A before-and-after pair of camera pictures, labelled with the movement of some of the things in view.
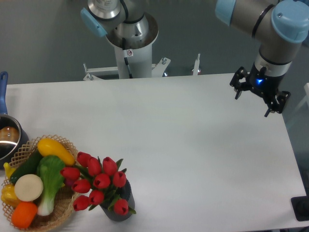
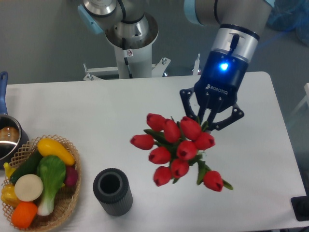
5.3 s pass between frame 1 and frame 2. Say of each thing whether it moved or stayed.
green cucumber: stayed
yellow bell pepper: stayed
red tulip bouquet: moved
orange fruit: stayed
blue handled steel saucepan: stayed
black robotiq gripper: moved
